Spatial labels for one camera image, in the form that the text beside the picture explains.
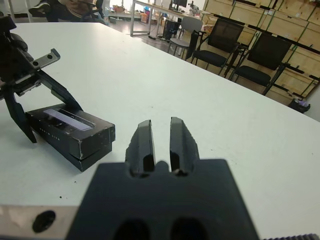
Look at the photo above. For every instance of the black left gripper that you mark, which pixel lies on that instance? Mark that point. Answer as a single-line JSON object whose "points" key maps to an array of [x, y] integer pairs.
{"points": [[15, 70]]}

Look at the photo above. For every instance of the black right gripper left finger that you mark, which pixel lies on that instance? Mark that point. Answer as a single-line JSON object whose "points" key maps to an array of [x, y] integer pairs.
{"points": [[142, 147]]}

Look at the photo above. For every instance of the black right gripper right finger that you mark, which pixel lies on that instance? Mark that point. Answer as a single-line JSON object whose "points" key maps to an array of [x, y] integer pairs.
{"points": [[182, 147]]}

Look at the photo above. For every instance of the black box lid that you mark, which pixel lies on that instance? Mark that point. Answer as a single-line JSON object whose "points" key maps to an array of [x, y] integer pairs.
{"points": [[95, 140]]}

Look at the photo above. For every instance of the seated person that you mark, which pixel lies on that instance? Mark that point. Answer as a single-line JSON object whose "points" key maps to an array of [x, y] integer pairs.
{"points": [[72, 10]]}

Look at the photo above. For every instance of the black basket under desk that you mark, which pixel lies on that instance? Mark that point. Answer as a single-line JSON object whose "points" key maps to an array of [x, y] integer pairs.
{"points": [[172, 28]]}

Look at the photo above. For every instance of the black mesh office chair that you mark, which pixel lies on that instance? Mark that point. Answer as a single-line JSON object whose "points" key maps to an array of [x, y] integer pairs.
{"points": [[225, 32], [268, 51]]}

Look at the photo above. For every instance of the gray plastic chair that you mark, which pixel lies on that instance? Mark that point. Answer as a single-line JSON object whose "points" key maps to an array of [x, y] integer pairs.
{"points": [[191, 25]]}

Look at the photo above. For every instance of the black trash bin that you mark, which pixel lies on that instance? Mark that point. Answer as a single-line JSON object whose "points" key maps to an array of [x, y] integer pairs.
{"points": [[300, 106]]}

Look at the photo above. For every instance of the white office desk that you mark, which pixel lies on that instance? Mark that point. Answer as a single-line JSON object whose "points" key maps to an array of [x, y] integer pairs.
{"points": [[160, 7]]}

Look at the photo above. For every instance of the black computer monitor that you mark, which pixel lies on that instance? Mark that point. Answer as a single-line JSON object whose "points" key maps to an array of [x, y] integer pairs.
{"points": [[180, 3]]}

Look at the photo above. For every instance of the light wooden crates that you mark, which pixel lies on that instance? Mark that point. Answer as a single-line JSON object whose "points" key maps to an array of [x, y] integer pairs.
{"points": [[282, 22]]}

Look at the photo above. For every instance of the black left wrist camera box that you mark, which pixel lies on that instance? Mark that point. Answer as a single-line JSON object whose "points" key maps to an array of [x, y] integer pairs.
{"points": [[6, 23]]}

